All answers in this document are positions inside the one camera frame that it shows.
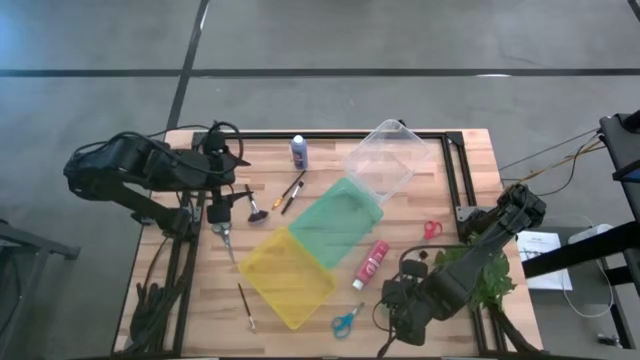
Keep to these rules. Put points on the black fan paintbrush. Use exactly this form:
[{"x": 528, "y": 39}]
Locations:
[{"x": 258, "y": 216}]

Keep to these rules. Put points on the blue paint bottle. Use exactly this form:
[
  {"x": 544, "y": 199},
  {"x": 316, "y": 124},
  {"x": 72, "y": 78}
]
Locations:
[{"x": 299, "y": 155}]

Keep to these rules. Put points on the pink paint bottle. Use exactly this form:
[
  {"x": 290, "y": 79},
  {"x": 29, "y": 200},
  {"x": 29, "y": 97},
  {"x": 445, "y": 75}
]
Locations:
[{"x": 371, "y": 264}]

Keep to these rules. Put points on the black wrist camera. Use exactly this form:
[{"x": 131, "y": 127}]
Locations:
[
  {"x": 415, "y": 268},
  {"x": 219, "y": 212}
]

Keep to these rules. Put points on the black aluminium table frame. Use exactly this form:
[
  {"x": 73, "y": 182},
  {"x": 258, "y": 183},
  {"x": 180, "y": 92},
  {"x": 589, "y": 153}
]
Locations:
[{"x": 325, "y": 135}]

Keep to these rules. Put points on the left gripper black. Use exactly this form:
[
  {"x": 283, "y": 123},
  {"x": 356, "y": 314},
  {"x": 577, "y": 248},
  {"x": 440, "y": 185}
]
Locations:
[{"x": 220, "y": 170}]

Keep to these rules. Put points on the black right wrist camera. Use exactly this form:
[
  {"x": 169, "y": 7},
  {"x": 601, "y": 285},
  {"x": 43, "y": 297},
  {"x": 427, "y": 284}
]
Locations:
[{"x": 415, "y": 268}]

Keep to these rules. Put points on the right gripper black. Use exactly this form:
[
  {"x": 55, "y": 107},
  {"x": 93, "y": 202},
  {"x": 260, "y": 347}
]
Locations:
[{"x": 412, "y": 302}]

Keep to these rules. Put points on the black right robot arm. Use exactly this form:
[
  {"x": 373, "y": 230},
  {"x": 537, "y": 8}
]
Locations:
[{"x": 515, "y": 207}]

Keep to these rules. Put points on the white box device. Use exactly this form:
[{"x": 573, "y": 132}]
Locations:
[{"x": 590, "y": 232}]

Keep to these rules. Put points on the yellow plastic tray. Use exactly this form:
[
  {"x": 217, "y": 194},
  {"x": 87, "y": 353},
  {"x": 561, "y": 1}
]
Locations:
[{"x": 287, "y": 277}]

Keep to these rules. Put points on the clear plastic container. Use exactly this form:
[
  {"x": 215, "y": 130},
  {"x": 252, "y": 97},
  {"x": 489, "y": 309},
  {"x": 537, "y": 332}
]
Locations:
[{"x": 387, "y": 160}]

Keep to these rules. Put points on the green potted plant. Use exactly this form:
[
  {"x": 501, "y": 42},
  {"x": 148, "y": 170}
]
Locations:
[{"x": 495, "y": 280}]

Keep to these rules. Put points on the green plastic tray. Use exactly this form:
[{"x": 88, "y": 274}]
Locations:
[{"x": 335, "y": 222}]

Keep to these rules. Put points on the black equipment stand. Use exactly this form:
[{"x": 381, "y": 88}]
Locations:
[{"x": 580, "y": 250}]

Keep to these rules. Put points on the white paper sheet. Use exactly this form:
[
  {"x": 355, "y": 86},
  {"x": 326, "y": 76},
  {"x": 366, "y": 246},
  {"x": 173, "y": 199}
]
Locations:
[{"x": 537, "y": 245}]

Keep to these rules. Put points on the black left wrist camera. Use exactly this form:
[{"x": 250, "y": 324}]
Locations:
[{"x": 219, "y": 212}]

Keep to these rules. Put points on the gold ferrule paintbrush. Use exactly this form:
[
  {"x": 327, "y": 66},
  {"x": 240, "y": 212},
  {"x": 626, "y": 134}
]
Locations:
[{"x": 287, "y": 191}]

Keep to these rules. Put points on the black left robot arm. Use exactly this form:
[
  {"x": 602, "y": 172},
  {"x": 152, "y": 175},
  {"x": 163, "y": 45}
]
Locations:
[{"x": 125, "y": 160}]

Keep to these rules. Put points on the thin brown paintbrush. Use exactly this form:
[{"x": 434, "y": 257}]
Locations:
[{"x": 246, "y": 307}]

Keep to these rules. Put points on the grey right mount plate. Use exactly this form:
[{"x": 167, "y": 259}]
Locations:
[{"x": 465, "y": 212}]

